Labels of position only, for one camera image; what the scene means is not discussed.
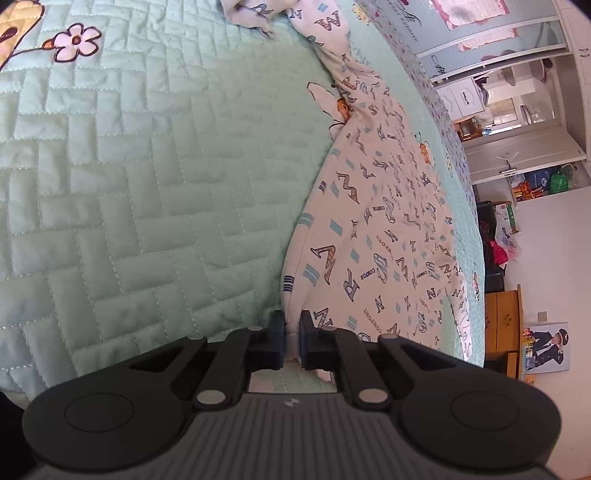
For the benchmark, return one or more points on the orange packets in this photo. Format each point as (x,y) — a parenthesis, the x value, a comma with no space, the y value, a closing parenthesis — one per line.
(526,191)

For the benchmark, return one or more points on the red cloth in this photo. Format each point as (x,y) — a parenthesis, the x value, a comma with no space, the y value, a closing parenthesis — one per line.
(497,254)

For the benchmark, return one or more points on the blue sliding-door wardrobe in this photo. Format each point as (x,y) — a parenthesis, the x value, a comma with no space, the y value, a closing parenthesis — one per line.
(508,60)

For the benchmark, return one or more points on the wooden chair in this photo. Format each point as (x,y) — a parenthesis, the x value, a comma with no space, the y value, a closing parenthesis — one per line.
(468,129)

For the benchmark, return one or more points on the black chair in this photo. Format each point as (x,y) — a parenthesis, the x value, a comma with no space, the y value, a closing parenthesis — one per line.
(487,217)

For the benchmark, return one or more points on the green bee-print quilt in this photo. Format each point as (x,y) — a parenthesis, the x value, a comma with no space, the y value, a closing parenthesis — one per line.
(138,184)

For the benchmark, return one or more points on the white door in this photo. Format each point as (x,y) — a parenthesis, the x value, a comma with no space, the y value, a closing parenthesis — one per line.
(521,152)

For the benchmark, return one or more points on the green bag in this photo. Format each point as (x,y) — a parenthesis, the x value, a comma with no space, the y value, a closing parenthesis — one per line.
(558,182)

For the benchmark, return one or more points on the pink-edged poster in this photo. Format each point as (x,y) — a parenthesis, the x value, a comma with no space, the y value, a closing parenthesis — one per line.
(466,11)

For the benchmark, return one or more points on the cream letter-print shirt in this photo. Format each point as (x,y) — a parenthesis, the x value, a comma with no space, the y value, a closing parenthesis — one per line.
(383,221)

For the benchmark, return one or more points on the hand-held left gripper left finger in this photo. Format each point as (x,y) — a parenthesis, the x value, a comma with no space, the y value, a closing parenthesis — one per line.
(278,341)

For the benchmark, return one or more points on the green white carton box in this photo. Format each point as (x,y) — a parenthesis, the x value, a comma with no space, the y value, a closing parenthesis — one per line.
(508,217)

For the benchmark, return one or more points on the blue bag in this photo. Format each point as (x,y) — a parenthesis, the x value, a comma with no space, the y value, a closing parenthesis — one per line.
(538,180)

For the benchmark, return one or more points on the white drawer cabinet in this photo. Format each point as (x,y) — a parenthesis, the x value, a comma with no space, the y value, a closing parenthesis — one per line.
(461,99)

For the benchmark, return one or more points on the wall socket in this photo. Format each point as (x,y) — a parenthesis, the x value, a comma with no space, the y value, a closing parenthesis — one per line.
(543,316)

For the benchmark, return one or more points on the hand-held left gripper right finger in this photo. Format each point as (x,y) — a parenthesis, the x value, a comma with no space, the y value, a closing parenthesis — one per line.
(304,341)

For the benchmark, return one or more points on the uniformed portrait photo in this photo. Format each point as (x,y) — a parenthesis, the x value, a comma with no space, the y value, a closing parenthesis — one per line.
(547,348)

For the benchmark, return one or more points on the white plastic bag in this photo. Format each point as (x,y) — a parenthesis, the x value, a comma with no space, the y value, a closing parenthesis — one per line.
(510,240)

